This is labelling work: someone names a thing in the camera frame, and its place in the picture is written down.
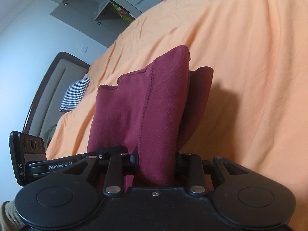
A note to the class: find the green jacket on bed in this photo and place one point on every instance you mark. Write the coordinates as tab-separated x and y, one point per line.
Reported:
49	135

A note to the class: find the wall light switch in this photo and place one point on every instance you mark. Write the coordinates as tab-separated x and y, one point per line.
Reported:
84	49

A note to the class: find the dark bed headboard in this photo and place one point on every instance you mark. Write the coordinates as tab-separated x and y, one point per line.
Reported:
44	110

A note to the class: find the olive sleeve left forearm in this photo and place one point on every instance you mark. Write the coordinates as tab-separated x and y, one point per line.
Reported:
9	219

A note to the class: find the orange bed duvet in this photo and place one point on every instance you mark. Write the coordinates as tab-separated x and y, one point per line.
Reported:
257	109

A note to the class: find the colourful bag in wardrobe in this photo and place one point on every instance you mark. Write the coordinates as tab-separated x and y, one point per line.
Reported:
127	18

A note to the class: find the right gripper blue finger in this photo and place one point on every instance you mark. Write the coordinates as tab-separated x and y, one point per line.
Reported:
132	162

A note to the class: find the maroon long sleeve shirt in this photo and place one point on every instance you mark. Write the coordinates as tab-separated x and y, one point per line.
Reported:
153	112

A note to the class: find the checkered black white pillow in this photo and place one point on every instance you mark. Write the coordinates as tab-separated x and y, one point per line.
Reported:
74	95

